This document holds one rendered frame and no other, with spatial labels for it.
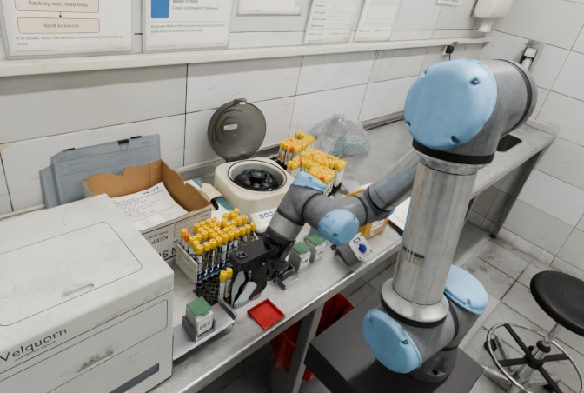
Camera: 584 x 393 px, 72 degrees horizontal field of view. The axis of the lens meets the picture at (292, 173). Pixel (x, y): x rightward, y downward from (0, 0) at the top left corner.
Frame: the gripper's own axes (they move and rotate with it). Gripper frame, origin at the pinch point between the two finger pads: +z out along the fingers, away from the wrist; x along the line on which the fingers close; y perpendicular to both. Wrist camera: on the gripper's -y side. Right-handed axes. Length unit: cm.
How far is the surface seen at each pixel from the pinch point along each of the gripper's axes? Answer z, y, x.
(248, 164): -24, 30, 43
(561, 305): -36, 116, -57
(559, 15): -186, 193, 23
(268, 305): -0.7, 10.7, -2.4
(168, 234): -2.9, -5.4, 24.8
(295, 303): -3.8, 16.6, -5.9
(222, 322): 3.1, -3.4, -2.0
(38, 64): -26, -37, 56
